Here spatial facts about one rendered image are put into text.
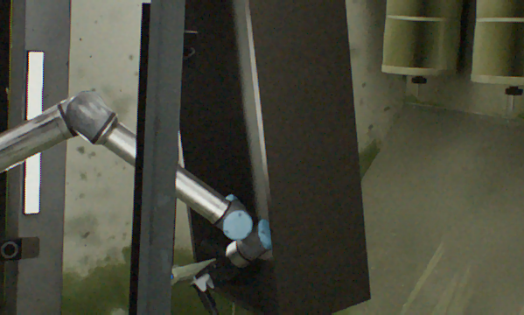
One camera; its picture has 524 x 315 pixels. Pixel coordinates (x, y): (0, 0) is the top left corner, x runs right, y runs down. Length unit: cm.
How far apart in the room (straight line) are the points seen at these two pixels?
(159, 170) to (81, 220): 209
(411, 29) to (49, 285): 183
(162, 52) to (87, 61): 203
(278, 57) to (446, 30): 138
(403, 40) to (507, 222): 89
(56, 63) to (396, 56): 143
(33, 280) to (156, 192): 210
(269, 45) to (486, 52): 111
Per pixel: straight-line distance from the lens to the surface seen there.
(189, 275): 314
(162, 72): 167
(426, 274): 385
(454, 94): 427
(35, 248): 372
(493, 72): 358
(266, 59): 275
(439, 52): 400
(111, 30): 372
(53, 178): 369
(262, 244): 296
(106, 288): 388
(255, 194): 351
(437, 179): 410
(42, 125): 290
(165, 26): 167
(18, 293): 375
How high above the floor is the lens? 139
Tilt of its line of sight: 8 degrees down
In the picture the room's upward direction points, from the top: 4 degrees clockwise
